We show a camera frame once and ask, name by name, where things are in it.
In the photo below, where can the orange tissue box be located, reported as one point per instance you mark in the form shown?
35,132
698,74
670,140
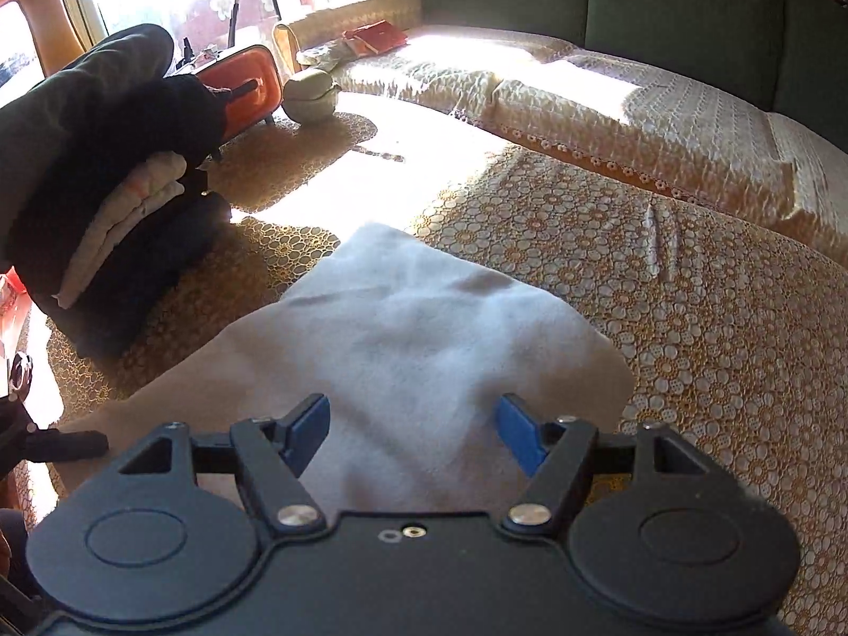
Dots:
251,75

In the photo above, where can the white printed sweatshirt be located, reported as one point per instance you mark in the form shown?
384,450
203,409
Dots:
413,348

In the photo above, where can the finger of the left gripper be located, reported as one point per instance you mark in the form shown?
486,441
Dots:
50,445

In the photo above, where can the green sofa with lace cover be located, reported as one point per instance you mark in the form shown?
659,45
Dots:
737,105

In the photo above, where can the dark folded clothes pile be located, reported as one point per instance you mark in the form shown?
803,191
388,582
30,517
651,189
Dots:
69,144

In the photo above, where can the round table lace cloth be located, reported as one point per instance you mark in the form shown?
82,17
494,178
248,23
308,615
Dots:
735,336

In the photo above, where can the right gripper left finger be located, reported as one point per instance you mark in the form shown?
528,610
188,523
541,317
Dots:
271,456

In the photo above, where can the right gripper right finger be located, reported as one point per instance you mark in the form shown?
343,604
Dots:
556,456

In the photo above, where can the red booklet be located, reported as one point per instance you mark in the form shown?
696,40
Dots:
374,39

